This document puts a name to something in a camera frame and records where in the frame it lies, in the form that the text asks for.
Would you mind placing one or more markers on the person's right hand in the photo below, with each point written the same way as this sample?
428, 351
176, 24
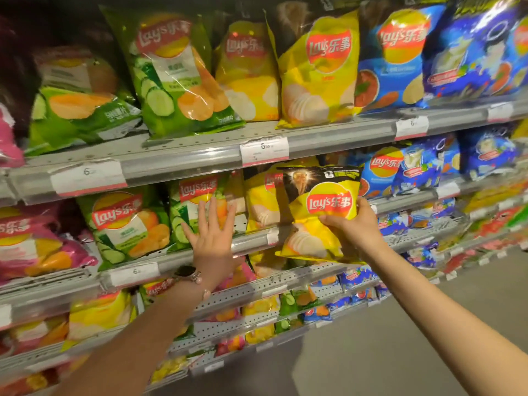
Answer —
359, 230

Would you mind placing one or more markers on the person's left hand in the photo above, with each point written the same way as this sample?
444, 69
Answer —
214, 251

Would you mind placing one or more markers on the blue potato chips bag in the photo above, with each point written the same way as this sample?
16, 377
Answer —
379, 169
392, 57

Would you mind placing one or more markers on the person's right forearm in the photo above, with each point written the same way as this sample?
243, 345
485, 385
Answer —
453, 325

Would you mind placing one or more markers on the person's left forearm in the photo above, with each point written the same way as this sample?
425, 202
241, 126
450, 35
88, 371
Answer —
132, 346

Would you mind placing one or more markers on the black smart watch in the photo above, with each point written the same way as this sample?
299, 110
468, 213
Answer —
185, 273

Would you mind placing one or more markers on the white price tag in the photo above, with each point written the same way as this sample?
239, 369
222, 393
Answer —
500, 112
273, 237
88, 179
265, 151
447, 190
134, 275
411, 128
5, 316

